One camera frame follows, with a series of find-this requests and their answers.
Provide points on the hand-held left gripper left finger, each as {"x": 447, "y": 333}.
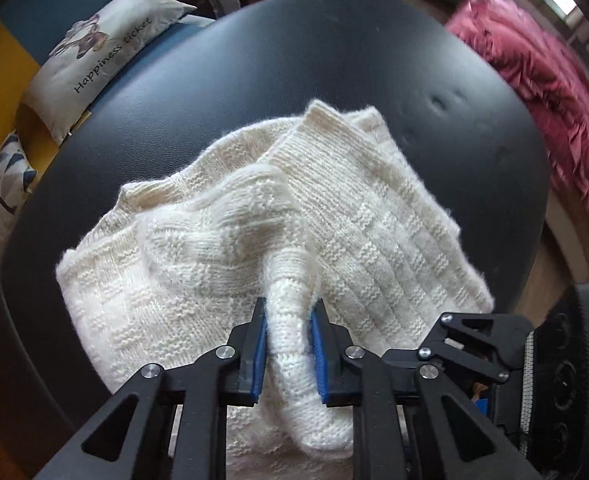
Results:
{"x": 259, "y": 355}

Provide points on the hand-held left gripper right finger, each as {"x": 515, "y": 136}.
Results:
{"x": 319, "y": 355}

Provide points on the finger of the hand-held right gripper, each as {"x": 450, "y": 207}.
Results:
{"x": 454, "y": 345}

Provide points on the white knit sweater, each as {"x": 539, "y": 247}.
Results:
{"x": 274, "y": 240}

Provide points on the pink cloth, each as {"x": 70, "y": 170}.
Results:
{"x": 549, "y": 100}

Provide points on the grey deer print pillow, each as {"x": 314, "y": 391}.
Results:
{"x": 99, "y": 55}

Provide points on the grey yellow blue sofa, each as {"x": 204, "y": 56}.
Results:
{"x": 74, "y": 10}

